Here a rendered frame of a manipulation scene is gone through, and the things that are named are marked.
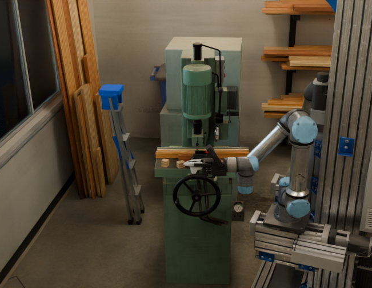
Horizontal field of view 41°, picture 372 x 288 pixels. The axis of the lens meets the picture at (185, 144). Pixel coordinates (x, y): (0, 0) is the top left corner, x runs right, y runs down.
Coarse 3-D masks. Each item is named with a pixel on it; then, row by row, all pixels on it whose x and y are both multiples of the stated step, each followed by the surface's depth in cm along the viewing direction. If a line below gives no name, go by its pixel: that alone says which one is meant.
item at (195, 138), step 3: (192, 132) 322; (192, 135) 316; (195, 135) 316; (198, 135) 316; (201, 135) 316; (192, 138) 315; (195, 138) 315; (198, 138) 315; (201, 138) 315; (192, 141) 316; (195, 141) 316; (198, 141) 316; (201, 141) 316; (192, 144) 317; (201, 144) 316
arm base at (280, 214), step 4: (280, 204) 269; (276, 208) 273; (280, 208) 270; (284, 208) 268; (276, 212) 273; (280, 212) 270; (284, 212) 268; (276, 216) 272; (280, 216) 270; (284, 216) 268; (288, 216) 268; (280, 220) 270; (284, 220) 268; (288, 220) 268; (292, 220) 268; (296, 220) 269
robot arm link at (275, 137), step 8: (288, 112) 248; (280, 120) 251; (280, 128) 250; (288, 128) 248; (272, 136) 251; (280, 136) 250; (264, 144) 253; (272, 144) 252; (256, 152) 255; (264, 152) 254
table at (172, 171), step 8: (160, 160) 323; (176, 160) 323; (160, 168) 313; (168, 168) 313; (176, 168) 312; (184, 168) 312; (160, 176) 314; (168, 176) 314; (176, 176) 314; (184, 176) 313; (224, 176) 312; (232, 176) 312; (192, 184) 305; (200, 184) 304; (208, 184) 304
